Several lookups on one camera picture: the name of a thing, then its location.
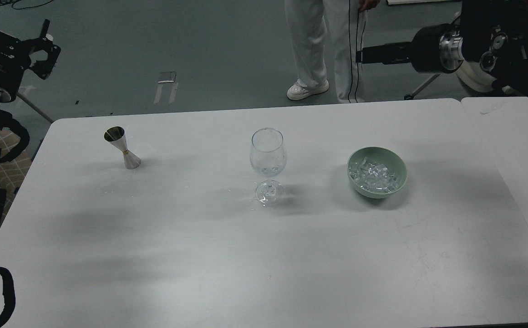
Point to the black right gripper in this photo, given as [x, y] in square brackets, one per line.
[434, 49]

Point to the steel cocktail jigger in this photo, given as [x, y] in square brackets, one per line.
[116, 136]

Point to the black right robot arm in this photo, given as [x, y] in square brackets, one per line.
[490, 33]

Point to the pile of ice cubes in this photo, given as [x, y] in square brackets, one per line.
[374, 177]

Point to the clear wine glass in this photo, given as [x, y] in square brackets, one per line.
[268, 158]

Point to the green bowl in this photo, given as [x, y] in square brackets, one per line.
[380, 155]

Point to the metal floor plate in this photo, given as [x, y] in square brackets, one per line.
[166, 87]

